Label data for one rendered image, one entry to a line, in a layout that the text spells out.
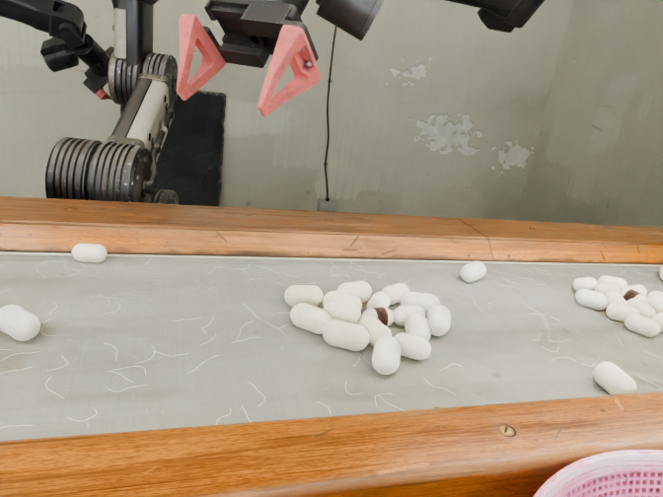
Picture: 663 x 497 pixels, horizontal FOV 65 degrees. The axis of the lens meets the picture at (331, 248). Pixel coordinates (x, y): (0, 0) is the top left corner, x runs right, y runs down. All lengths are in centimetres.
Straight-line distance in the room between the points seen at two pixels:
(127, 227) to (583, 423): 46
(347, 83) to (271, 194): 65
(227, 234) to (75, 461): 36
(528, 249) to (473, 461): 47
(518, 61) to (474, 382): 257
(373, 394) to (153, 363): 16
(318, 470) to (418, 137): 250
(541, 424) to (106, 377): 28
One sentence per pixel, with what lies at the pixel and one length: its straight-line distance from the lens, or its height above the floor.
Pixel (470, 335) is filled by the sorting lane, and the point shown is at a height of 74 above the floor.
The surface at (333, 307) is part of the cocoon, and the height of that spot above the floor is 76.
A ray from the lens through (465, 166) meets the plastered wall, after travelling 287.
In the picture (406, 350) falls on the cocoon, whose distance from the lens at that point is 43.
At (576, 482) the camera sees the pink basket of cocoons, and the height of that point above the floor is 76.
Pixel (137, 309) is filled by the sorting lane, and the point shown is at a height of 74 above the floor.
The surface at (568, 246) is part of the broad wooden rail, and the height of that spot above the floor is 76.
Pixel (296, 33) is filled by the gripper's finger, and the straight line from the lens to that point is 50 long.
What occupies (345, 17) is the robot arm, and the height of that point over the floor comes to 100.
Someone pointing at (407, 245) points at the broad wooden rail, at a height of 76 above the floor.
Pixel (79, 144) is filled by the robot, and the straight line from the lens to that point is 88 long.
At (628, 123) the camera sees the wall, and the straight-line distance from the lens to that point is 258.
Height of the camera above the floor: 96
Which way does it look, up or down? 20 degrees down
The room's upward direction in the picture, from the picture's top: 8 degrees clockwise
